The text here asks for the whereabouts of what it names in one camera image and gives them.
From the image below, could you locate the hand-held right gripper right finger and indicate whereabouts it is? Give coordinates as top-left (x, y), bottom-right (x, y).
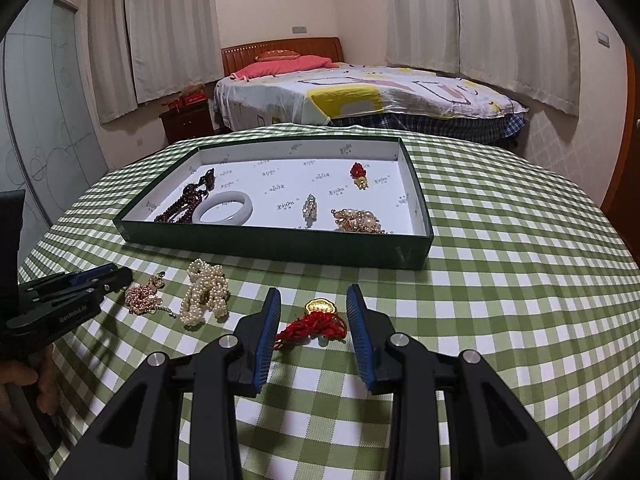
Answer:
top-left (346, 284), bottom-right (576, 480)

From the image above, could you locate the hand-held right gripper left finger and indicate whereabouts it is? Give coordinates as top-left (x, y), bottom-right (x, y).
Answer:
top-left (55, 287), bottom-right (283, 480)

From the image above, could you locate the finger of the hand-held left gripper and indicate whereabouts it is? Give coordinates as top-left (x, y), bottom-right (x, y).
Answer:
top-left (27, 267), bottom-right (134, 313)
top-left (17, 264), bottom-right (117, 297)

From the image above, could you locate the rose gold bracelet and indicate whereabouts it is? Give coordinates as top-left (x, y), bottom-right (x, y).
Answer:
top-left (124, 271), bottom-right (180, 318)

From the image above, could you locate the red knot gold ingot charm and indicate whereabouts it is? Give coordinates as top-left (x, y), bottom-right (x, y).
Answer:
top-left (274, 298), bottom-right (348, 353)

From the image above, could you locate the dark red bead bracelet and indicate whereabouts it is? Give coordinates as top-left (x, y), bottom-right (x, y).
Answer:
top-left (153, 182), bottom-right (211, 224)

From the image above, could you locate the green shallow box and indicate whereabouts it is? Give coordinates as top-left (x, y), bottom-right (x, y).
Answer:
top-left (113, 136), bottom-right (435, 271)

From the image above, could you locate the gold pearl bracelet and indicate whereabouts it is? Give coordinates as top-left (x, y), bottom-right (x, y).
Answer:
top-left (331, 207), bottom-right (388, 235)

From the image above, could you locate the white jade bangle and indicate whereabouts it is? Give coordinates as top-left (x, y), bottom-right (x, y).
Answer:
top-left (192, 191), bottom-right (253, 226)

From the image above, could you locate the dark tassel pendant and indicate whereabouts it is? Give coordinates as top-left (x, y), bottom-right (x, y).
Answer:
top-left (192, 166), bottom-right (217, 193)

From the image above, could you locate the person's left hand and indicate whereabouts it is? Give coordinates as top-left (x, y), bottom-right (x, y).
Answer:
top-left (0, 345), bottom-right (62, 446)

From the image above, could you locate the green checkered tablecloth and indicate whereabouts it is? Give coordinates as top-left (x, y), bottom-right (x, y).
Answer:
top-left (17, 124), bottom-right (640, 480)

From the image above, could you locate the dark wooden nightstand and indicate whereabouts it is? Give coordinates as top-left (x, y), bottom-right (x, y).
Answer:
top-left (159, 101), bottom-right (217, 145)

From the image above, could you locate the frosted glass wardrobe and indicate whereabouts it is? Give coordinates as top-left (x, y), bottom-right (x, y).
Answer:
top-left (0, 0), bottom-right (108, 241)

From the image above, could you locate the blue plaid mattress cover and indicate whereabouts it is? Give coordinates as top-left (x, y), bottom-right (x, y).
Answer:
top-left (325, 110), bottom-right (528, 153)

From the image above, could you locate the white curtain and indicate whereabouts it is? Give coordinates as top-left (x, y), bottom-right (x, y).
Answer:
top-left (450, 0), bottom-right (581, 118)
top-left (385, 0), bottom-right (461, 75)
top-left (127, 0), bottom-right (223, 106)
top-left (87, 0), bottom-right (138, 125)

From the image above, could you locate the patterned bed sheet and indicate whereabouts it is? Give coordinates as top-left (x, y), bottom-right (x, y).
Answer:
top-left (214, 62), bottom-right (530, 133)

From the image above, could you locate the pink pillow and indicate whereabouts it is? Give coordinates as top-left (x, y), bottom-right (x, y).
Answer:
top-left (231, 56), bottom-right (333, 80)

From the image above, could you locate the wooden bed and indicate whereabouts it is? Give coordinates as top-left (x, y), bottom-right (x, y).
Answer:
top-left (212, 36), bottom-right (530, 153)

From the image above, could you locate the wooden door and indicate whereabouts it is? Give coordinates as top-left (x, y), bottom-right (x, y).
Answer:
top-left (600, 40), bottom-right (640, 241)

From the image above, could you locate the pearl necklace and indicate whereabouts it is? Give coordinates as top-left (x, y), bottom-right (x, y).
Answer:
top-left (179, 258), bottom-right (231, 331)

